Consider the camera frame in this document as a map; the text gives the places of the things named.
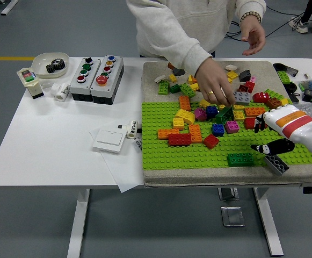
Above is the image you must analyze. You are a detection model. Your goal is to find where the long grey toy brick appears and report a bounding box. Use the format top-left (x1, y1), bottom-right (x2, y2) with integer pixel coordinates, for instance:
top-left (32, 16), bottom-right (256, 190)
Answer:
top-left (233, 91), bottom-right (251, 106)
top-left (264, 154), bottom-right (291, 177)

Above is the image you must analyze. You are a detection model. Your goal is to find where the metal floor socket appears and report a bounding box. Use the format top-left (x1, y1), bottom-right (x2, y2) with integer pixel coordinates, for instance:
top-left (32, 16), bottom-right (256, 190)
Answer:
top-left (220, 206), bottom-right (245, 228)

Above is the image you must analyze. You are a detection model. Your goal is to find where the bystander person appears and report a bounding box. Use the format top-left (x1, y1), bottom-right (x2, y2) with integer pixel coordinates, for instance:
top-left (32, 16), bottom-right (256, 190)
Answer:
top-left (288, 0), bottom-right (312, 35)

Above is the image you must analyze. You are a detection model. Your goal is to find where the long red toy brick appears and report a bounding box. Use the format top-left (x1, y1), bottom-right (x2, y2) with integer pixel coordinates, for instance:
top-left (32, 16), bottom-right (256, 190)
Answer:
top-left (243, 117), bottom-right (258, 130)
top-left (168, 132), bottom-right (193, 147)

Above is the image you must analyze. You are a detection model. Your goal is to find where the pink square toy brick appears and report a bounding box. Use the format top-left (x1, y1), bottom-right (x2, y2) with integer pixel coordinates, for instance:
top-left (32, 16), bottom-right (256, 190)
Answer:
top-left (193, 107), bottom-right (208, 122)
top-left (224, 120), bottom-right (240, 134)

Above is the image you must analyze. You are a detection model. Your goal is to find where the person's right hand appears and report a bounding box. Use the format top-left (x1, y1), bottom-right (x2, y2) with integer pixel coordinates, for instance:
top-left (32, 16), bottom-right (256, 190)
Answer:
top-left (194, 57), bottom-right (237, 106)

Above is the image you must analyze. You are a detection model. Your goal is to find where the white background desk foot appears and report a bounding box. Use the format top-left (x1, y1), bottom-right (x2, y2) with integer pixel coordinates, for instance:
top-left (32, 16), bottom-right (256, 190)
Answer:
top-left (0, 0), bottom-right (20, 16)

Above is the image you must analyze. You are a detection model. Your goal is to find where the person's left hand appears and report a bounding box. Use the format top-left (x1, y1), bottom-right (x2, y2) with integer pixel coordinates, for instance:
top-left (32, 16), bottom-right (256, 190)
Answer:
top-left (240, 15), bottom-right (267, 56)

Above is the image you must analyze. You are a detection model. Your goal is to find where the white labelled tube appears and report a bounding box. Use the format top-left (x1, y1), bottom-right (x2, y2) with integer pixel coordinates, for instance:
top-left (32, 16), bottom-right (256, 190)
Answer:
top-left (126, 120), bottom-right (142, 140)

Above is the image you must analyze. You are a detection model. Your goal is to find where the brown oblong toy brick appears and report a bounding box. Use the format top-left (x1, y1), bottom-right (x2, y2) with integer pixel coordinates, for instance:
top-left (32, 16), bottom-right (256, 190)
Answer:
top-left (265, 97), bottom-right (282, 110)

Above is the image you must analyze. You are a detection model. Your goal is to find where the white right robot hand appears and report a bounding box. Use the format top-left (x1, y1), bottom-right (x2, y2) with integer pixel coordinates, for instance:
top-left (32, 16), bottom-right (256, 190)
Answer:
top-left (250, 105), bottom-right (312, 156)

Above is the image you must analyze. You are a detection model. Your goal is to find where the white shallow bowl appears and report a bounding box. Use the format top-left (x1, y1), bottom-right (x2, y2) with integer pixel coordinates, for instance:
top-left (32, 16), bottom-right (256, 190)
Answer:
top-left (31, 52), bottom-right (70, 80)

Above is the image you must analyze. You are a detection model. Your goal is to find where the wooden bead bracelet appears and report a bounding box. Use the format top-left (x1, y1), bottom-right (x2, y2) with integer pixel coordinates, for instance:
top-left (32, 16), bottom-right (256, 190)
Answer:
top-left (238, 10), bottom-right (263, 24)

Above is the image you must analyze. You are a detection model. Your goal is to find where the black metal gear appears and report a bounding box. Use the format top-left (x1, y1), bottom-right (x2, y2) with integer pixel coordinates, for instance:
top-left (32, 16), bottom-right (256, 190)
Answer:
top-left (46, 58), bottom-right (66, 74)

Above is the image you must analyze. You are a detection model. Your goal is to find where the red rounded toy brick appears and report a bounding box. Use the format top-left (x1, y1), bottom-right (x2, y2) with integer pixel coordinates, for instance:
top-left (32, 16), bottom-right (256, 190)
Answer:
top-left (252, 91), bottom-right (271, 104)

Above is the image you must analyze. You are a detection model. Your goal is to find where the white red-green pushbutton switch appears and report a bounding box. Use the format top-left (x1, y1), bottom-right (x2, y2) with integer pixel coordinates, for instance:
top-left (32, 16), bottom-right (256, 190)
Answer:
top-left (16, 67), bottom-right (45, 101)

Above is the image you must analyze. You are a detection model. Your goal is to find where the green toy baseplate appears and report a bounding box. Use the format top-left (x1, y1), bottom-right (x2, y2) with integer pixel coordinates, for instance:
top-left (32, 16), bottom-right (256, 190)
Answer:
top-left (141, 99), bottom-right (312, 171)

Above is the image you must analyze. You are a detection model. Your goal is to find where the long lime green toy brick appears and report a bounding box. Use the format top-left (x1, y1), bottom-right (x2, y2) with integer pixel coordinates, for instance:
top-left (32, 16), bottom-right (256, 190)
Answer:
top-left (179, 83), bottom-right (197, 98)

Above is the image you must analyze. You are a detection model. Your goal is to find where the red square toy brick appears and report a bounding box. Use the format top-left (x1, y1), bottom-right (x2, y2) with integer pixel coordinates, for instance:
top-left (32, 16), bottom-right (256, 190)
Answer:
top-left (244, 80), bottom-right (256, 94)
top-left (202, 133), bottom-right (220, 150)

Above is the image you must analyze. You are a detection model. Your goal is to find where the white wall switch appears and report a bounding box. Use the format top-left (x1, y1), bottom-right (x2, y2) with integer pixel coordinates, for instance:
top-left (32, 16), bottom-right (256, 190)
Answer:
top-left (91, 129), bottom-right (127, 155)

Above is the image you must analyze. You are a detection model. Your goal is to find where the long dark green toy brick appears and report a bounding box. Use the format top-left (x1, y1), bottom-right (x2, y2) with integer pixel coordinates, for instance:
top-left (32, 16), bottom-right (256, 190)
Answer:
top-left (227, 152), bottom-right (255, 168)
top-left (214, 106), bottom-right (234, 125)

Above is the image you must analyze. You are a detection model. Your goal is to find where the blue square toy brick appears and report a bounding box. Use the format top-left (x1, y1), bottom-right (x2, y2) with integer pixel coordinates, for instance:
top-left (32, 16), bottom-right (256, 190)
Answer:
top-left (211, 123), bottom-right (226, 137)
top-left (205, 105), bottom-right (219, 118)

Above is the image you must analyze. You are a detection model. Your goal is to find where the black rubber ring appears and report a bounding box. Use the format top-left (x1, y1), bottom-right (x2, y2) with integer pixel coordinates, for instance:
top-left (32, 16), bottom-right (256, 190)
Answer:
top-left (283, 82), bottom-right (299, 94)

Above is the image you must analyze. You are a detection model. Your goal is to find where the lime green studded plate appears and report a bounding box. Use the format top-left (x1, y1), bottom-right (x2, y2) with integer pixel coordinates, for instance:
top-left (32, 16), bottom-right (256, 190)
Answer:
top-left (277, 70), bottom-right (292, 85)

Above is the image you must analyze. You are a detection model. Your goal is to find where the printed paper label strip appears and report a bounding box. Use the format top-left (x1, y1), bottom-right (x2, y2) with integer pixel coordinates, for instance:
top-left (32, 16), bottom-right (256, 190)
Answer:
top-left (135, 135), bottom-right (144, 154)

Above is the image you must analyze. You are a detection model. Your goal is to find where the dark clear rectangular block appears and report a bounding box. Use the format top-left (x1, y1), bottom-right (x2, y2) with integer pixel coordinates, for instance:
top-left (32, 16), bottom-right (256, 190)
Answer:
top-left (283, 66), bottom-right (299, 77)

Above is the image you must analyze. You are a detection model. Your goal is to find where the grey four-button control box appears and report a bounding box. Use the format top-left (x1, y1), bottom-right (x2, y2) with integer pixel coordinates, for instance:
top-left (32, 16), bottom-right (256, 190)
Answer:
top-left (69, 56), bottom-right (102, 103)

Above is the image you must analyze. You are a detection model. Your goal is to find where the white table leg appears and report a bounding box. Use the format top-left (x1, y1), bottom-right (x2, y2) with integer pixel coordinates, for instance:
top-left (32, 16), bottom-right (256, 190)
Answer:
top-left (252, 187), bottom-right (285, 257)
top-left (66, 188), bottom-right (91, 258)

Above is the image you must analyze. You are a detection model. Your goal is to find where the yellow curved toy brick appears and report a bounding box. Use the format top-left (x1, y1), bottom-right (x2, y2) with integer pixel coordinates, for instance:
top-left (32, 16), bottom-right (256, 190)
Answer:
top-left (173, 108), bottom-right (197, 125)

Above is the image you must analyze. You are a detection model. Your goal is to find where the white paper sheet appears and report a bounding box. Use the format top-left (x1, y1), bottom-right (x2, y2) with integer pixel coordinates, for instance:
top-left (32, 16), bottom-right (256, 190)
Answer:
top-left (89, 128), bottom-right (146, 194)

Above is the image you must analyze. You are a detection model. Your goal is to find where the grey emergency-stop control box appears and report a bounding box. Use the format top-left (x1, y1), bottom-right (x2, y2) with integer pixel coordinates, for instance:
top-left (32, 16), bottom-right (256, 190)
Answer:
top-left (90, 54), bottom-right (125, 105)

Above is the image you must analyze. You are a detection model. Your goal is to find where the lime green toy plate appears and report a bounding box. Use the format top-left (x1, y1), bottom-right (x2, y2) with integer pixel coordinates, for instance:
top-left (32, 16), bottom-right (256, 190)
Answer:
top-left (264, 88), bottom-right (284, 102)

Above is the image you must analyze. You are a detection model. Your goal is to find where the white pipe tee fitting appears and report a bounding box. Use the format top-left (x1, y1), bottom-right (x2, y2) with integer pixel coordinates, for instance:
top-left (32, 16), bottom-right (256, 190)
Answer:
top-left (50, 82), bottom-right (71, 103)

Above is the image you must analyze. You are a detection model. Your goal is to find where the black floor cable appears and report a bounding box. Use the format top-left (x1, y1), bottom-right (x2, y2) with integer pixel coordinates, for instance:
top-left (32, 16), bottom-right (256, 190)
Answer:
top-left (224, 5), bottom-right (306, 41)

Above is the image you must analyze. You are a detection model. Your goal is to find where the orange oblong toy brick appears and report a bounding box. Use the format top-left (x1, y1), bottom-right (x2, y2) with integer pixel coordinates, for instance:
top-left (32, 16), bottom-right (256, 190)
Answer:
top-left (188, 124), bottom-right (204, 144)
top-left (178, 95), bottom-right (192, 112)

